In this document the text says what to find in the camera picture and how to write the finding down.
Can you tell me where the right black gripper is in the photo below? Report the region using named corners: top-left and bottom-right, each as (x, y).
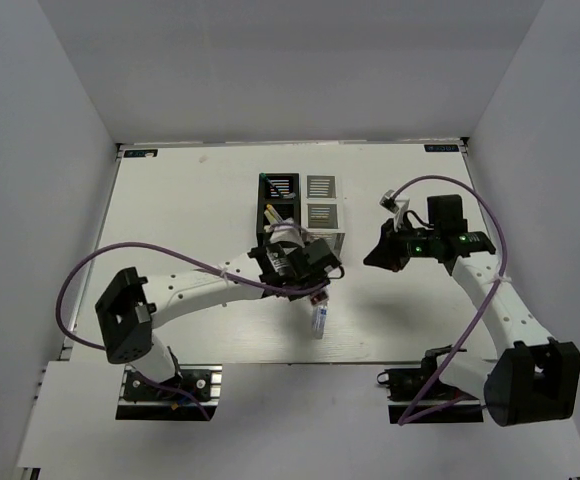
top-left (365, 216), bottom-right (441, 273)

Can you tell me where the pink cap candy tube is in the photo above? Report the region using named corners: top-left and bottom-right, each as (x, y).
top-left (309, 290), bottom-right (329, 306)

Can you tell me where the blue spray bottle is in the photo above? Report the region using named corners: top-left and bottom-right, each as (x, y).
top-left (311, 301), bottom-right (328, 339)

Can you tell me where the white marker yellow cap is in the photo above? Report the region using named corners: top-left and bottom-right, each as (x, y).
top-left (264, 210), bottom-right (277, 225)

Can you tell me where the green gel pen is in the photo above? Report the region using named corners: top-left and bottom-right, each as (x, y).
top-left (259, 173), bottom-right (284, 199)

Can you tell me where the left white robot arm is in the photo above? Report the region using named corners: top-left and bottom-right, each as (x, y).
top-left (95, 239), bottom-right (342, 399)

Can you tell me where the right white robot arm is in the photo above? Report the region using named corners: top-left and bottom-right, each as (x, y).
top-left (364, 191), bottom-right (580, 426)

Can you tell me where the white slotted pen holder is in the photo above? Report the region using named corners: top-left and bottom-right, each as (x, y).
top-left (300, 174), bottom-right (345, 257)

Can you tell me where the black slotted pen holder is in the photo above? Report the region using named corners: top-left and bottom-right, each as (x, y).
top-left (256, 173), bottom-right (301, 246)

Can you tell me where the right corner label sticker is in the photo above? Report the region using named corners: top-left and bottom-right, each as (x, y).
top-left (424, 144), bottom-right (460, 153)

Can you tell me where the corner label sticker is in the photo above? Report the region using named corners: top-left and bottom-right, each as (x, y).
top-left (424, 144), bottom-right (460, 153)
top-left (123, 149), bottom-right (158, 158)

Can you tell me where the left corner label sticker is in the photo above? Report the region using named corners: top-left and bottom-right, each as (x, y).
top-left (123, 149), bottom-right (158, 158)

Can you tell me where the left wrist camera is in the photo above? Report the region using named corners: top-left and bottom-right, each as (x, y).
top-left (264, 220), bottom-right (314, 247)

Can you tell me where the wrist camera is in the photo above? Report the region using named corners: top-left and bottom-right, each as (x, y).
top-left (379, 190), bottom-right (410, 231)
top-left (264, 220), bottom-right (314, 247)

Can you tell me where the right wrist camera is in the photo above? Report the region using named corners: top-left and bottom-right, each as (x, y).
top-left (379, 190), bottom-right (410, 231)

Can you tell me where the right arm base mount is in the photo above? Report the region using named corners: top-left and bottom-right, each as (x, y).
top-left (376, 367), bottom-right (484, 424)

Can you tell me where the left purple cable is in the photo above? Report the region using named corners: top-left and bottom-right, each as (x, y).
top-left (55, 222), bottom-right (331, 421)

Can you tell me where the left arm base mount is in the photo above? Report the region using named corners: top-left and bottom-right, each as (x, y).
top-left (115, 365), bottom-right (223, 422)

